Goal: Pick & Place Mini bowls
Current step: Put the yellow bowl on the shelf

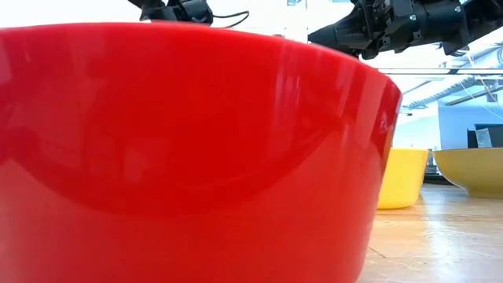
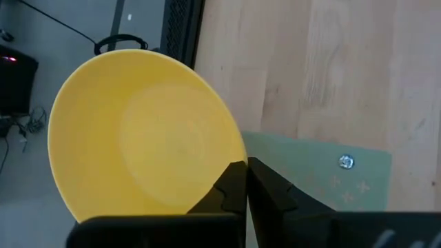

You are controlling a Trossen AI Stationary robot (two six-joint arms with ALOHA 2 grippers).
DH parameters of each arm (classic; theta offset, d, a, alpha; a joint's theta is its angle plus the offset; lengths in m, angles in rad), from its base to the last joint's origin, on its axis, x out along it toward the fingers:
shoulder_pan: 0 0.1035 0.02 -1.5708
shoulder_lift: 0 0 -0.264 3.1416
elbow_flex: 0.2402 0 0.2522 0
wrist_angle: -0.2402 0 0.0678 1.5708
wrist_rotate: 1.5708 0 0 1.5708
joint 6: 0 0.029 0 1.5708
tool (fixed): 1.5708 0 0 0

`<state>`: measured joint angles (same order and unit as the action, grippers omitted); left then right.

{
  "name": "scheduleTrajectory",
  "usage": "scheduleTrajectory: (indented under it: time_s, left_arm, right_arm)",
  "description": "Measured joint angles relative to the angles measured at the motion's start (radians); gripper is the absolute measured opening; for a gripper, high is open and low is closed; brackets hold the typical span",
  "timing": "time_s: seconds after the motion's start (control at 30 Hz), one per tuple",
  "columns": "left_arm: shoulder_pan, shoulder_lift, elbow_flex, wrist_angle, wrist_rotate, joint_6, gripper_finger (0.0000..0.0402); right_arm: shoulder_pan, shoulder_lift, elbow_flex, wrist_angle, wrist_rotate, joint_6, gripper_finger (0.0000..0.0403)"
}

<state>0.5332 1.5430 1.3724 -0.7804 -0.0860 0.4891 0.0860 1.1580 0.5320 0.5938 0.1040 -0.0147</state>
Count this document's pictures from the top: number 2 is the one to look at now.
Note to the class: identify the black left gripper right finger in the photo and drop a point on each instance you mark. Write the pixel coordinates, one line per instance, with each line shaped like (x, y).
(272, 206)

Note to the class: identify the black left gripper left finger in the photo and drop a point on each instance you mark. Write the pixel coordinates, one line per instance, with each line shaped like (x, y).
(231, 193)

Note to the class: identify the yellow plastic mini bowl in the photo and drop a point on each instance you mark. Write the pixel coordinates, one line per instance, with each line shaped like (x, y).
(138, 137)

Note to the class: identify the green dish mat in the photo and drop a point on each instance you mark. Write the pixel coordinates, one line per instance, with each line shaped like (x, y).
(310, 179)

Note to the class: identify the silver screw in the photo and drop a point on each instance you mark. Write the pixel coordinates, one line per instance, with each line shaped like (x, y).
(346, 162)

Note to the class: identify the black perforated metal box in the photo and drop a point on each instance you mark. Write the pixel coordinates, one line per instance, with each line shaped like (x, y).
(179, 27)

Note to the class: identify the black floor tape strip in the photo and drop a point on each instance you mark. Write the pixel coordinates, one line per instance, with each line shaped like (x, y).
(117, 20)

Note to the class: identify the black box with red light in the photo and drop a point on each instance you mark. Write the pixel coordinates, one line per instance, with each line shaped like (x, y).
(17, 86)

